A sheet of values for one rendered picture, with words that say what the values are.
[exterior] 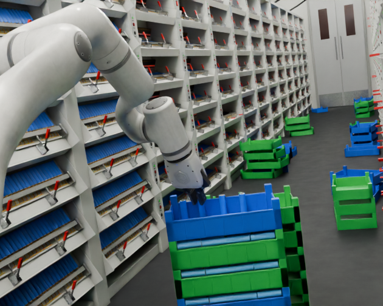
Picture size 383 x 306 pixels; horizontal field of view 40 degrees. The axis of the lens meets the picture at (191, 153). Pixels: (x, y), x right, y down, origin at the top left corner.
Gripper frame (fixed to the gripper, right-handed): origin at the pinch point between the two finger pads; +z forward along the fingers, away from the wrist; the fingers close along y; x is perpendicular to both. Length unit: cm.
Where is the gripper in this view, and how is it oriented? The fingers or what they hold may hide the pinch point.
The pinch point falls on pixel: (197, 197)
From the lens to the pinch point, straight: 151.2
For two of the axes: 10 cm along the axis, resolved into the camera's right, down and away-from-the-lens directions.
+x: 4.2, -5.9, 6.9
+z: 3.4, 8.1, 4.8
